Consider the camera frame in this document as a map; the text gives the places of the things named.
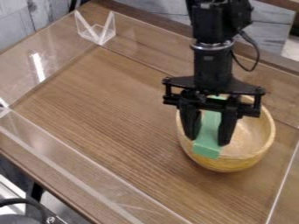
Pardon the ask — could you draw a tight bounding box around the clear acrylic corner bracket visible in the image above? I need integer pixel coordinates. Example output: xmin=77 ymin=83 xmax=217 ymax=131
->
xmin=75 ymin=10 xmax=117 ymax=46

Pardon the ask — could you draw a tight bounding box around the green rectangular block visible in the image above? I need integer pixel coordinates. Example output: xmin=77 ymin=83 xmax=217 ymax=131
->
xmin=192 ymin=94 xmax=230 ymax=160

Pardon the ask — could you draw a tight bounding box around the black cable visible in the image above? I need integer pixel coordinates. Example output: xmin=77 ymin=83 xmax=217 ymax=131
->
xmin=230 ymin=30 xmax=262 ymax=73

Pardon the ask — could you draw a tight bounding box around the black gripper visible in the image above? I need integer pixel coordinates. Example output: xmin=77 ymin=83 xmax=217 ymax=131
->
xmin=164 ymin=41 xmax=266 ymax=146

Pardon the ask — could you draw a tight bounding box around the brown wooden bowl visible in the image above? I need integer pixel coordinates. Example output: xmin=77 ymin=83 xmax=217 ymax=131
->
xmin=177 ymin=107 xmax=277 ymax=172

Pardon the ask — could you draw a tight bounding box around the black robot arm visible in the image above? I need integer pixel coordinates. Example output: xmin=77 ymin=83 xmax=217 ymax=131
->
xmin=164 ymin=0 xmax=266 ymax=146

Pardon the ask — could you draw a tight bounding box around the black table leg bracket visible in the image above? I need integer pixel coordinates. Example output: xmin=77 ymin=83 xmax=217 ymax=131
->
xmin=26 ymin=181 xmax=69 ymax=224

